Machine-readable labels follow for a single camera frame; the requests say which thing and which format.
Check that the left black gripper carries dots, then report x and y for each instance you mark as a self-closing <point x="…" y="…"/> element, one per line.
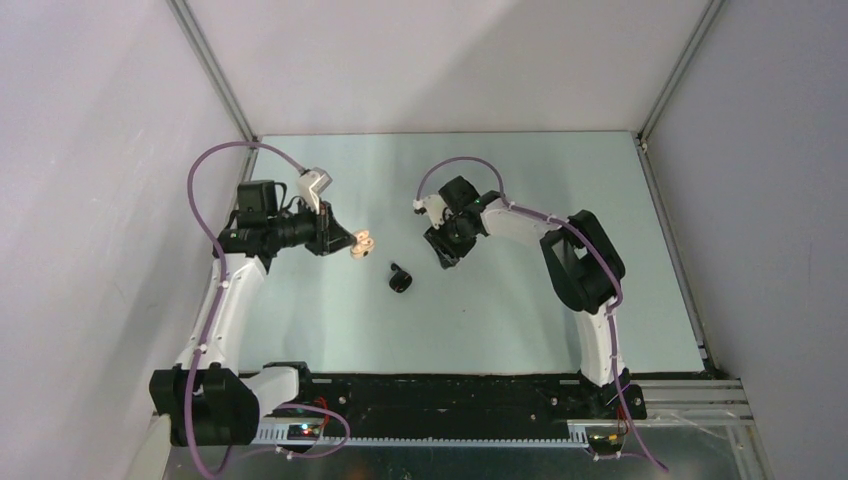
<point x="330" y="237"/>

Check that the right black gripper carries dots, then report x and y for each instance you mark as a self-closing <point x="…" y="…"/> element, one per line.
<point x="449" y="253"/>

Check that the beige earbud charging case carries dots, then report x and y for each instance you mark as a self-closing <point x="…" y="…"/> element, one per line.
<point x="363" y="246"/>

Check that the black earbud charging case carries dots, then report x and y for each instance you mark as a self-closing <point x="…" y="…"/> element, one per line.
<point x="400" y="280"/>

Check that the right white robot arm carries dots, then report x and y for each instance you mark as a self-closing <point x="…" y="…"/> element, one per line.
<point x="584" y="267"/>

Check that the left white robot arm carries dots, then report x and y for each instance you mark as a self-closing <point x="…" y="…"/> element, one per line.
<point x="203" y="395"/>

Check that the left controller board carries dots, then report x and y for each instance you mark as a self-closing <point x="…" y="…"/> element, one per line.
<point x="303" y="432"/>

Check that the controller board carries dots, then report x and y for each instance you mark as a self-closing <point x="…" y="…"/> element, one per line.
<point x="604" y="446"/>
<point x="303" y="432"/>

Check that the right controller board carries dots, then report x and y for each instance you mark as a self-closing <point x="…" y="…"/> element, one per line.
<point x="604" y="446"/>

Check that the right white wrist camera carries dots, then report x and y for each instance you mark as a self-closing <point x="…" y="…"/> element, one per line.
<point x="434" y="207"/>

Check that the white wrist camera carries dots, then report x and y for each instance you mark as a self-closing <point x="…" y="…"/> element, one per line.
<point x="311" y="184"/>
<point x="434" y="207"/>

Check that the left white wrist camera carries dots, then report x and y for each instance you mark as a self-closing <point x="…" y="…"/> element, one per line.
<point x="311" y="184"/>

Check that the grey slotted cable duct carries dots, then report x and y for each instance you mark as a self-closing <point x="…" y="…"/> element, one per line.
<point x="279" y="434"/>

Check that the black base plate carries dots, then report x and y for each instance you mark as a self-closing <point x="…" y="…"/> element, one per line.
<point x="454" y="406"/>

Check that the left aluminium frame post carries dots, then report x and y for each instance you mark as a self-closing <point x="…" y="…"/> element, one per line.
<point x="209" y="63"/>

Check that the aluminium frame post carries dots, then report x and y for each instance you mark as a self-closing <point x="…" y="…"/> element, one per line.
<point x="691" y="48"/>
<point x="209" y="63"/>

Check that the right aluminium frame post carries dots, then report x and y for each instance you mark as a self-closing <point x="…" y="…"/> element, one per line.
<point x="691" y="48"/>

